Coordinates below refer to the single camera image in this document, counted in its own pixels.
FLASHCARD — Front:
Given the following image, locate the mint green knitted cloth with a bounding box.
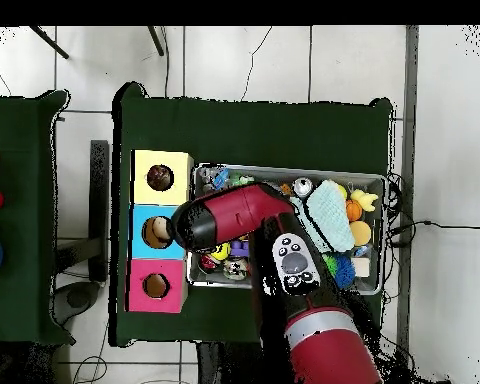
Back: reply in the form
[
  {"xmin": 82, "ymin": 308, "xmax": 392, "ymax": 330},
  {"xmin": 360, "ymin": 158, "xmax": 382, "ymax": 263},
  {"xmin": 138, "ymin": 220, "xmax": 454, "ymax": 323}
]
[{"xmin": 303, "ymin": 179, "xmax": 357, "ymax": 254}]

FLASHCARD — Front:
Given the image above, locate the clear shallow bin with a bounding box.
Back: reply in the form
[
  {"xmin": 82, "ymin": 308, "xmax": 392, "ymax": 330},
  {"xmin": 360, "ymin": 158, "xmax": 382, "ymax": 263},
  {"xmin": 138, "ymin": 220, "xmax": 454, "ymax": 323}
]
[{"xmin": 185, "ymin": 165, "xmax": 389, "ymax": 297}]

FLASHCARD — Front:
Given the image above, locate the green spiky ball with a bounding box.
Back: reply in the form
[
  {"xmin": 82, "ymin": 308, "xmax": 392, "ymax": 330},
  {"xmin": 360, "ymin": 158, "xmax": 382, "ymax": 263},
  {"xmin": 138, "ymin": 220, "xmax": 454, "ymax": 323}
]
[{"xmin": 230, "ymin": 175, "xmax": 257, "ymax": 189}]

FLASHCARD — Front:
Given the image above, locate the crushed plastic water bottle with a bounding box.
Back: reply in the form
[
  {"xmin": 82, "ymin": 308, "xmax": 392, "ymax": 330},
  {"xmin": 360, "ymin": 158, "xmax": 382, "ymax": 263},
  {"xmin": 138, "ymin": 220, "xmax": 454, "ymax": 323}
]
[{"xmin": 193, "ymin": 166, "xmax": 229, "ymax": 193}]

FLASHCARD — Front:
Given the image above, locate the dark green table cloth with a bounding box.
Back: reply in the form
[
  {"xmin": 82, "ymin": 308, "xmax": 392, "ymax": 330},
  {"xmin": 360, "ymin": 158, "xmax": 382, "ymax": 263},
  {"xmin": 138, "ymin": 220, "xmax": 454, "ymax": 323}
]
[{"xmin": 110, "ymin": 81, "xmax": 395, "ymax": 355}]

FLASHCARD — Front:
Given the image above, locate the green fuzzy monster toy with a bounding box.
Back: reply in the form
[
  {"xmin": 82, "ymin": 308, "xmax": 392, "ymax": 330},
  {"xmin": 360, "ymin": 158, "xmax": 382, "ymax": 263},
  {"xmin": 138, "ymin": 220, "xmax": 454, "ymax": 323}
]
[{"xmin": 321, "ymin": 254, "xmax": 340, "ymax": 278}]

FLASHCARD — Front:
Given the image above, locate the small orange basketball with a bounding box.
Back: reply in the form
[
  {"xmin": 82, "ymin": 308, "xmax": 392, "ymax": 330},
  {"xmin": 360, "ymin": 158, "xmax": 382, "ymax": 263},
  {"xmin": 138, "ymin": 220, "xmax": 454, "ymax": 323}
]
[{"xmin": 343, "ymin": 199, "xmax": 363, "ymax": 223}]

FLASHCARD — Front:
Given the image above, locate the pale orange round sponge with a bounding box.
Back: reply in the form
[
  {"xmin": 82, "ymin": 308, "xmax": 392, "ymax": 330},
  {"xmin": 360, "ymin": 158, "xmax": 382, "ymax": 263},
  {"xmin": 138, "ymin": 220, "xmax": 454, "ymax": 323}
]
[{"xmin": 348, "ymin": 220, "xmax": 373, "ymax": 247}]

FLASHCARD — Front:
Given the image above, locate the black tripod leg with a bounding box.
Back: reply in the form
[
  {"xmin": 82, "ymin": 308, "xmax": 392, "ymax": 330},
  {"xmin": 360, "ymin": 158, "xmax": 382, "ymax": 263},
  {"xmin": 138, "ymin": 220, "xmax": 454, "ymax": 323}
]
[
  {"xmin": 27, "ymin": 25, "xmax": 71, "ymax": 61},
  {"xmin": 147, "ymin": 25, "xmax": 167, "ymax": 58}
]

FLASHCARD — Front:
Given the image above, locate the green covered side table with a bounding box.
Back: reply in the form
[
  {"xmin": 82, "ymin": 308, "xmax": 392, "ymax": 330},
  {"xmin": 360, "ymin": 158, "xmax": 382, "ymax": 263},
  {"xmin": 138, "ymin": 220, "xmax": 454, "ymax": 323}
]
[{"xmin": 0, "ymin": 90, "xmax": 73, "ymax": 347}]

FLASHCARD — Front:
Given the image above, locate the black cable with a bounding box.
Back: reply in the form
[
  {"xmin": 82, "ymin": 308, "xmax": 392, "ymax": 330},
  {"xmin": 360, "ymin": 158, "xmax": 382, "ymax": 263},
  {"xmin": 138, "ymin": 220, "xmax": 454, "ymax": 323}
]
[{"xmin": 386, "ymin": 217, "xmax": 480, "ymax": 241}]

